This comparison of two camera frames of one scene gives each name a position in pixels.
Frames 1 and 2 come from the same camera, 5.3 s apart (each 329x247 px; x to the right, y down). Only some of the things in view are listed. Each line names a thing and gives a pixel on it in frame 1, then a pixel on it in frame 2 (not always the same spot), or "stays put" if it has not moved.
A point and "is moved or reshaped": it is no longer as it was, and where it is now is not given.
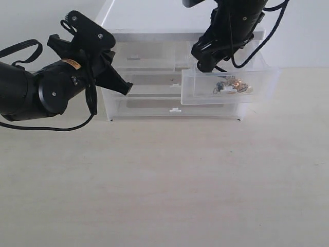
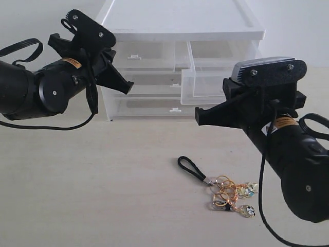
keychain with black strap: x=231 y=86 is moved or reshaped
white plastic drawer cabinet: x=154 y=40 stays put
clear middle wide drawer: x=153 y=83 stays put
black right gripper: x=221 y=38 -> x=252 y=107
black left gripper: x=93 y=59 stays put
